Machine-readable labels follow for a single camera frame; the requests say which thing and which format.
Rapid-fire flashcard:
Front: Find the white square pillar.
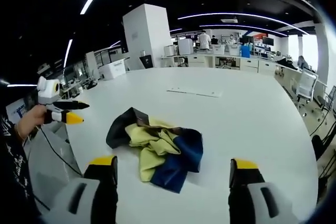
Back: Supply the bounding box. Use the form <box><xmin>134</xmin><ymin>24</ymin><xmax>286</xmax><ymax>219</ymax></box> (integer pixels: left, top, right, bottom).
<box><xmin>122</xmin><ymin>3</ymin><xmax>171</xmax><ymax>69</ymax></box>

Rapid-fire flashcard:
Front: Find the white machine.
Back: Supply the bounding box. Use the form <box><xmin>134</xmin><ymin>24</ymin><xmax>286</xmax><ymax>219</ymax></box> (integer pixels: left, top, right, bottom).
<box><xmin>178</xmin><ymin>38</ymin><xmax>194</xmax><ymax>56</ymax></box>

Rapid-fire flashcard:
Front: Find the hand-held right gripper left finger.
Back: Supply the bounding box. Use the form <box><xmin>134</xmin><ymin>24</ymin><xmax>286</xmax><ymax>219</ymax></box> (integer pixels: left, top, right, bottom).
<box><xmin>41</xmin><ymin>155</ymin><xmax>119</xmax><ymax>224</ymax></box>

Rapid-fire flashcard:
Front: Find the person's left hand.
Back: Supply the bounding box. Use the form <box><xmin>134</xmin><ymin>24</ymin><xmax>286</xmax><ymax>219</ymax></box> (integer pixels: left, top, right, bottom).
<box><xmin>15</xmin><ymin>103</ymin><xmax>48</xmax><ymax>141</ymax></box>

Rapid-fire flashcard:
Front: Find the yellow and blue garment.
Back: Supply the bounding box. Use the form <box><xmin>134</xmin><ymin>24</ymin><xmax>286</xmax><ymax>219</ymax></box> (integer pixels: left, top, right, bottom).
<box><xmin>106</xmin><ymin>107</ymin><xmax>204</xmax><ymax>194</ymax></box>

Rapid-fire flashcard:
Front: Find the white table cable hatch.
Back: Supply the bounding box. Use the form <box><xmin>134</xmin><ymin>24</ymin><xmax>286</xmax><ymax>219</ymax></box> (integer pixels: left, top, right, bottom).
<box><xmin>166</xmin><ymin>87</ymin><xmax>223</xmax><ymax>98</ymax></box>

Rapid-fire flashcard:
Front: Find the black cable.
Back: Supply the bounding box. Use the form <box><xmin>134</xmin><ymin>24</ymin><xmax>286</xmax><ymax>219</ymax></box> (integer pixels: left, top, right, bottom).
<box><xmin>39</xmin><ymin>126</ymin><xmax>84</xmax><ymax>177</ymax></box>

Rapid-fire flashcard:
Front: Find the white office chair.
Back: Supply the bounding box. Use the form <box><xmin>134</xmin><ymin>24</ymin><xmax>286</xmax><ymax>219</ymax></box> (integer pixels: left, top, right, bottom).
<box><xmin>293</xmin><ymin>68</ymin><xmax>319</xmax><ymax>104</ymax></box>

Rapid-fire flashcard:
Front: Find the white drawer cabinet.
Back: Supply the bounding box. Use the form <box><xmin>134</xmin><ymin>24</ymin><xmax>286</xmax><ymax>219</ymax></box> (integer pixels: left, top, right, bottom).
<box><xmin>240</xmin><ymin>58</ymin><xmax>259</xmax><ymax>73</ymax></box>

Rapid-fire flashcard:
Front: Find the black waste bin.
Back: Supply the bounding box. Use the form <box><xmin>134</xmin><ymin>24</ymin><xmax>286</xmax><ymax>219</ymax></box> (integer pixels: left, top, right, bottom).
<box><xmin>139</xmin><ymin>54</ymin><xmax>154</xmax><ymax>69</ymax></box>

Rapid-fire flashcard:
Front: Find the white storage box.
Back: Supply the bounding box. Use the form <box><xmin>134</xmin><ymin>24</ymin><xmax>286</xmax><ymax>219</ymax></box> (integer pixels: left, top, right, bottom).
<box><xmin>98</xmin><ymin>61</ymin><xmax>127</xmax><ymax>80</ymax></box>

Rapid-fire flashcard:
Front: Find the white mesh basket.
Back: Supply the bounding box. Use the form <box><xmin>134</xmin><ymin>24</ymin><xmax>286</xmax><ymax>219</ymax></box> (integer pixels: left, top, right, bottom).
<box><xmin>211</xmin><ymin>44</ymin><xmax>226</xmax><ymax>55</ymax></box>

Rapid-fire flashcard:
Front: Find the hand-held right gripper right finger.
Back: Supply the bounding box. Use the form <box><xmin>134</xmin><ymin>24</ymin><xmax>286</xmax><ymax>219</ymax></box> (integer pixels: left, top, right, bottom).
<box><xmin>227</xmin><ymin>158</ymin><xmax>302</xmax><ymax>224</ymax></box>

